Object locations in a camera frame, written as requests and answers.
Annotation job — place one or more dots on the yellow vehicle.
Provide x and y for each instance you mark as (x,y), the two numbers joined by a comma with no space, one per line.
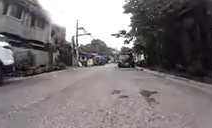
(90,62)

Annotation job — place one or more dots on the dark vehicle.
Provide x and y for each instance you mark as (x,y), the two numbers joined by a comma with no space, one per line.
(126,61)

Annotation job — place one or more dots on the distant trees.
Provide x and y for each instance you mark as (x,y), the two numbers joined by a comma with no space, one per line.
(95,46)

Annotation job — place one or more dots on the grey concrete road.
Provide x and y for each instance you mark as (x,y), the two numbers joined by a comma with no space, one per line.
(104,86)

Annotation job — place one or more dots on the utility pole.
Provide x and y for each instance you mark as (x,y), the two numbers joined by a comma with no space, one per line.
(77,40)

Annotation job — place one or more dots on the concrete roadside strip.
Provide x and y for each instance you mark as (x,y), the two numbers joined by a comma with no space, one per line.
(180,77)

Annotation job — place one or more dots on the row of dark trees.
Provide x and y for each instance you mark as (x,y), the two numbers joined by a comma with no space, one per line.
(174,30)

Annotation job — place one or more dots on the grey concrete building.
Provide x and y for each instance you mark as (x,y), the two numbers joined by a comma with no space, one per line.
(24,23)

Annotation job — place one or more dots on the white car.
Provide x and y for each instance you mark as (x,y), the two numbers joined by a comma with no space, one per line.
(1,55)

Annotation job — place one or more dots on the low grey wall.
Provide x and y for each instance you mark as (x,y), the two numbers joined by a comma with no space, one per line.
(39,56)

